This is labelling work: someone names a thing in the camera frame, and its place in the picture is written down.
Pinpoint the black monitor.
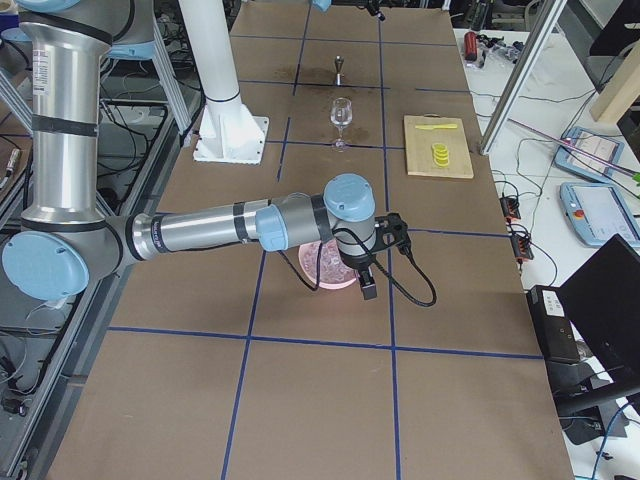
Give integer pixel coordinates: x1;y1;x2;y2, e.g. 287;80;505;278
557;234;639;379

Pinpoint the steel cocktail jigger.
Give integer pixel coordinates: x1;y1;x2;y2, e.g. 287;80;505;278
334;55;344;86

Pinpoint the red cylinder bottle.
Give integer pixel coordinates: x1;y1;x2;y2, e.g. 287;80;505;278
463;30;478;62

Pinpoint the bamboo cutting board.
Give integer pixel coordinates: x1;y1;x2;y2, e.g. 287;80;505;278
403;115;474;180

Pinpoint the metal grabber stick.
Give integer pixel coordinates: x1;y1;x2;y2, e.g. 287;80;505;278
510;119;639;183

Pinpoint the black box with label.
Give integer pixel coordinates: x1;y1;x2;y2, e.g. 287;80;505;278
526;285;593;365

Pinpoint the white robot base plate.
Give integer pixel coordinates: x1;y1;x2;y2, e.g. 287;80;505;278
193;102;269;165

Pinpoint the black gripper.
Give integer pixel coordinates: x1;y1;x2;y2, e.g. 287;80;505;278
340;251;378;300

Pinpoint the pile of clear ice cubes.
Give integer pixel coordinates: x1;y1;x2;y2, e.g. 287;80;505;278
301;242;354;284

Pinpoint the clear wine glass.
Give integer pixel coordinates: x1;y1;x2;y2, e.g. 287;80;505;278
330;97;353;152

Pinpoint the blue teach pendant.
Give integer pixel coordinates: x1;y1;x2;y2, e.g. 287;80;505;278
553;126;624;182
559;182;639;248

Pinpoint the far blue teach pendant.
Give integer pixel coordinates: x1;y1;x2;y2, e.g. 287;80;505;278
553;126;624;182

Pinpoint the aluminium frame post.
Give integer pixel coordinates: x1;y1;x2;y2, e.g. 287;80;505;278
479;0;567;155

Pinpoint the near blue teach pendant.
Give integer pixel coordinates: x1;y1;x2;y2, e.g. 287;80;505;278
559;182;639;248

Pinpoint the yellow plastic knife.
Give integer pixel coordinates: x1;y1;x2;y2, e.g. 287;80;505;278
414;123;458;131

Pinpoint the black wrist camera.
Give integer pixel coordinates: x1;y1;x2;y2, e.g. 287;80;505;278
372;212;412;257

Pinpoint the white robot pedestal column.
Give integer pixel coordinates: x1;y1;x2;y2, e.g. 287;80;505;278
179;0;242;120

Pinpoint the pink bowl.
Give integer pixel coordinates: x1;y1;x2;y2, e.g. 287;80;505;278
298;240;359;291

